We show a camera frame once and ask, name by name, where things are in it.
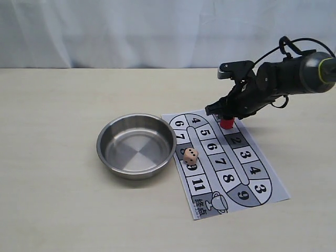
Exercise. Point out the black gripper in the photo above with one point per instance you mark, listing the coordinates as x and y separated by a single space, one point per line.
246 101

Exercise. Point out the red cylinder game piece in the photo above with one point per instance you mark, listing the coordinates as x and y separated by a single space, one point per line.
227 124

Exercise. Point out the wooden die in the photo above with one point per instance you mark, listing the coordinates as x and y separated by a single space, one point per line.
190 156

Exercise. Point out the stainless steel round bowl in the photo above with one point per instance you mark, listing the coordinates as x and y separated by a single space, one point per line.
136 146

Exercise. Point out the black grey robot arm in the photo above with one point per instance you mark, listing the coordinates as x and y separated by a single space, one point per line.
312 73

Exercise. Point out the paper number game board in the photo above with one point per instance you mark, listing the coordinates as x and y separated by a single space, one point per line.
231 172

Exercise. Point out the white backdrop curtain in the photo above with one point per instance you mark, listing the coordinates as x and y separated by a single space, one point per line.
154 34

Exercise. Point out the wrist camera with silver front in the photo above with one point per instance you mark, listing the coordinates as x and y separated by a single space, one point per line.
237 70

